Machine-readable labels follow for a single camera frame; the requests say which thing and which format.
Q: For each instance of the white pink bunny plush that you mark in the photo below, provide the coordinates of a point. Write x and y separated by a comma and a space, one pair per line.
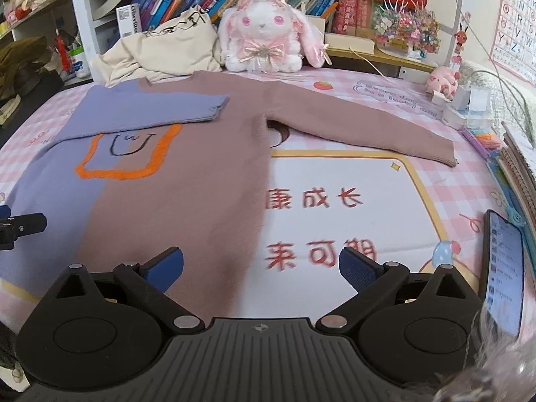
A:
269, 36

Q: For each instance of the stack of notebooks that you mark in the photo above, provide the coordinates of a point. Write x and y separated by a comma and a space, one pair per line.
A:
510, 157

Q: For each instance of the purple and mauve sweater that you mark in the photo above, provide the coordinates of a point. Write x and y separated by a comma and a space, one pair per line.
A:
143, 167

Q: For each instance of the smartphone with lit screen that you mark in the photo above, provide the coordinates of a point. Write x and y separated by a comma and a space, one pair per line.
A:
502, 272

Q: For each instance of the colourful sparkly ornament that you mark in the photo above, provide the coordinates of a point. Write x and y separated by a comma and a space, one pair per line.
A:
411, 30

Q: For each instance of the pink checkered cartoon table mat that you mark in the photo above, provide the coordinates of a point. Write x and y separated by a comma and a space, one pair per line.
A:
326, 195

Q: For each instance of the red tassel ornament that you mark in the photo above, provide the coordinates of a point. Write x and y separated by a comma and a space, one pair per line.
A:
62, 49

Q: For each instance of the cream cloth tote bag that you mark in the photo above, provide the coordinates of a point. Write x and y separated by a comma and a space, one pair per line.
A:
178, 47

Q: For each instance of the olive green garment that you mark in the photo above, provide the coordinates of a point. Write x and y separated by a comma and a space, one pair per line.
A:
13, 57

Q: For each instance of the white box with barcode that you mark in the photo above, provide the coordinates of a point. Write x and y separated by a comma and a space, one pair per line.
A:
128, 20

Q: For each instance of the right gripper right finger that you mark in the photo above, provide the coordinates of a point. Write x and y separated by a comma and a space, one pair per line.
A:
376, 287

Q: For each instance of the small pink pig figure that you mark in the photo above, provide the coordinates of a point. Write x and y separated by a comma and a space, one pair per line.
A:
444, 80

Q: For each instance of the white bookshelf frame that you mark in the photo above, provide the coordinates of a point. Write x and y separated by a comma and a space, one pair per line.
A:
96, 34

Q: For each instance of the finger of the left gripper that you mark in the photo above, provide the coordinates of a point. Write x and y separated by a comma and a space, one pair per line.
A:
14, 227

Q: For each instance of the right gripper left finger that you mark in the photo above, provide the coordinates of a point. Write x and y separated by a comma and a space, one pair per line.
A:
145, 286

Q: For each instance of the white wristband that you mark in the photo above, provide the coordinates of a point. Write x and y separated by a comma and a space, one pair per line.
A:
8, 109

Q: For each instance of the alphabet wall poster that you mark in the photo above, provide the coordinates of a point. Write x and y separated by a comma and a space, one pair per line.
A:
514, 46

